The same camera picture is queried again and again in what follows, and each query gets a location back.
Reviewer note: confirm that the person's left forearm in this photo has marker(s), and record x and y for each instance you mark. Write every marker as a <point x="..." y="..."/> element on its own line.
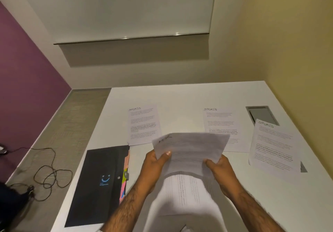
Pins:
<point x="125" y="211"/>

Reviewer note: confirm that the floor power socket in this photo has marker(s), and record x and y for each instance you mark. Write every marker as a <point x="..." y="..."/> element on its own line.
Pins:
<point x="2" y="150"/>

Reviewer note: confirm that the white wall board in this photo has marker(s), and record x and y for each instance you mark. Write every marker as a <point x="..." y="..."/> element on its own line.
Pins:
<point x="117" y="5"/>

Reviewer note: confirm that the white text paper sheet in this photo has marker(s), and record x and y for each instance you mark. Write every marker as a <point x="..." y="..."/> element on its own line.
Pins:
<point x="273" y="146"/>
<point x="182" y="192"/>
<point x="190" y="146"/>
<point x="143" y="125"/>
<point x="221" y="120"/>

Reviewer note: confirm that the person's left hand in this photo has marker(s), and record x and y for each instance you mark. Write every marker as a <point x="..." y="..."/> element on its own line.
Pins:
<point x="151" y="172"/>

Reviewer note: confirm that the black expanding folder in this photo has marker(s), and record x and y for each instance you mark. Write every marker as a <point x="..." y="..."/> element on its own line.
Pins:
<point x="91" y="174"/>

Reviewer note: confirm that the person's right hand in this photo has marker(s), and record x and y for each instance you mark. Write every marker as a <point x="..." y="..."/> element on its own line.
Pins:
<point x="225" y="177"/>

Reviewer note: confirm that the person's right forearm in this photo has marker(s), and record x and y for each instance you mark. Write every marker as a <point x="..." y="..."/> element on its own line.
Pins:
<point x="255" y="211"/>

